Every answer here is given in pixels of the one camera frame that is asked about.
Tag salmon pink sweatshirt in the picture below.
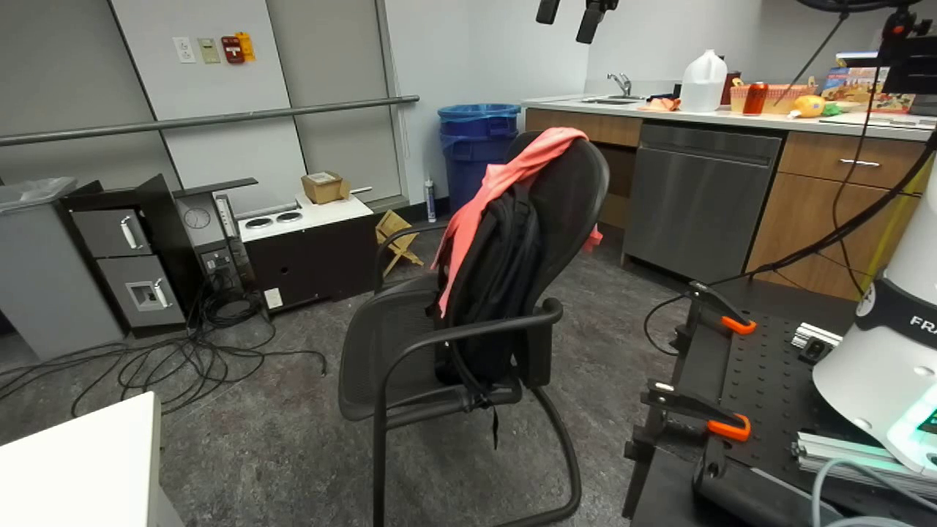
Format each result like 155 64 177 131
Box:
432 125 607 323

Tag black office chair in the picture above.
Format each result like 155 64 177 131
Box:
337 134 613 527

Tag chrome sink faucet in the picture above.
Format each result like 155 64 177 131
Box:
605 71 637 103

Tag white countertop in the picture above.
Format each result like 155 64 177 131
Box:
525 90 937 146

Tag white plastic jug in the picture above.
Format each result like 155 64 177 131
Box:
676 46 732 113

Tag blue recycling bin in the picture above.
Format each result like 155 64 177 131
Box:
436 103 525 217

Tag red bottle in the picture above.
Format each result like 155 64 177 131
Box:
741 80 773 119

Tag stainless steel dishwasher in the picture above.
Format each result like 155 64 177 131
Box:
625 119 788 288

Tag yellow toy fruit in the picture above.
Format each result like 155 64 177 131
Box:
792 93 830 122

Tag black backpack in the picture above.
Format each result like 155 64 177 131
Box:
435 178 546 453

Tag folded wooden stool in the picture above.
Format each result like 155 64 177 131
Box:
373 207 427 280

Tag colourful printed box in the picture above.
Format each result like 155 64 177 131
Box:
824 52 922 116

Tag small cardboard box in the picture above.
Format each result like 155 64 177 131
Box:
299 169 353 207

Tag wooden kitchen cabinet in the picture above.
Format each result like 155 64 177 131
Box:
525 105 931 305

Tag red fire alarm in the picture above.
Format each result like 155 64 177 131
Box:
221 28 258 67

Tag low black white-topped cabinet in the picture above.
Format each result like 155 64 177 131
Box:
237 194 383 315

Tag small white box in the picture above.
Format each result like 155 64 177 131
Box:
792 320 846 361

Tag aluminium extrusion bar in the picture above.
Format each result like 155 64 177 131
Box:
792 430 937 493

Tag grey filing cabinet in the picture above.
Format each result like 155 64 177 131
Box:
0 172 127 362

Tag white table corner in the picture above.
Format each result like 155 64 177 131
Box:
0 389 186 527

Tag black cable from robot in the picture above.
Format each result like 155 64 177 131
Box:
641 122 937 361

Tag black mounted camera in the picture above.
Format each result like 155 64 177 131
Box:
877 0 937 96

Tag orange handled black clamp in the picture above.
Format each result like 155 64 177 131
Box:
672 277 761 361
621 380 757 522

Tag grey wall handrail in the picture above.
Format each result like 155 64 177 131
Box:
0 93 421 149

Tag black clamp orange handles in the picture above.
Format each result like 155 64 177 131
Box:
625 274 937 527

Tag black floor cables bundle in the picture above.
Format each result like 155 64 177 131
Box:
0 307 331 418

